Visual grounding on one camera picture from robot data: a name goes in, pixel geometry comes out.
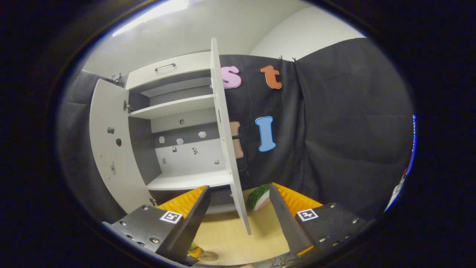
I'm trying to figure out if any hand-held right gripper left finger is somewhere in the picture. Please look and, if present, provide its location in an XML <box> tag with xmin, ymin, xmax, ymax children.
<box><xmin>102</xmin><ymin>185</ymin><xmax>211</xmax><ymax>262</ymax></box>

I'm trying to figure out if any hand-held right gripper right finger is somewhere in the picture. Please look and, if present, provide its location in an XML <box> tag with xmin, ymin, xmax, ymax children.
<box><xmin>269</xmin><ymin>182</ymin><xmax>374</xmax><ymax>261</ymax></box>

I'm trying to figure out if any white and grey cabinet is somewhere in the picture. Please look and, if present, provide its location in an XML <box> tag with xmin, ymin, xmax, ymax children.
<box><xmin>125</xmin><ymin>51</ymin><xmax>235</xmax><ymax>215</ymax></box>

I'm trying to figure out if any white cabinet door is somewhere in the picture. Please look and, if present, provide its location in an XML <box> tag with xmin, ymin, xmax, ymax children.
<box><xmin>89</xmin><ymin>79</ymin><xmax>154</xmax><ymax>215</ymax></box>
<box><xmin>210</xmin><ymin>37</ymin><xmax>253</xmax><ymax>236</ymax></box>

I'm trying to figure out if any white cabinet shelf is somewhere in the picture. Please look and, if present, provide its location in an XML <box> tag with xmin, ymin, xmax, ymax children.
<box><xmin>146</xmin><ymin>170</ymin><xmax>234</xmax><ymax>191</ymax></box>
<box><xmin>129</xmin><ymin>94</ymin><xmax>216</xmax><ymax>120</ymax></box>

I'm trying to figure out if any white cabinet drawer front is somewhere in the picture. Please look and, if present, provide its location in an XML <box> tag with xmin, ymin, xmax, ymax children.
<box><xmin>125</xmin><ymin>51</ymin><xmax>212</xmax><ymax>91</ymax></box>

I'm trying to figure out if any watermelon slice toy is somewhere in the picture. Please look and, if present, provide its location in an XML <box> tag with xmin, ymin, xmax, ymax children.
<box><xmin>247</xmin><ymin>183</ymin><xmax>272</xmax><ymax>211</ymax></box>

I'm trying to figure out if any floral printed cloth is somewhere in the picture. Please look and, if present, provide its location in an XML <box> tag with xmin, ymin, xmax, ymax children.
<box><xmin>257</xmin><ymin>252</ymin><xmax>298</xmax><ymax>268</ymax></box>

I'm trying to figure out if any black backdrop cloth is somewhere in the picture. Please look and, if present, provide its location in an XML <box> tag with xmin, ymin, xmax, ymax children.
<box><xmin>58</xmin><ymin>37</ymin><xmax>416</xmax><ymax>224</ymax></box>

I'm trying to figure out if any blue and white object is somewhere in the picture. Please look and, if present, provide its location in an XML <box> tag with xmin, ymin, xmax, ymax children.
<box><xmin>384</xmin><ymin>114</ymin><xmax>418</xmax><ymax>213</ymax></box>

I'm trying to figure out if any black door handle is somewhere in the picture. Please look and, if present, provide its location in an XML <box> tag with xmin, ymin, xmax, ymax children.
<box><xmin>231</xmin><ymin>133</ymin><xmax>248</xmax><ymax>172</ymax></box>

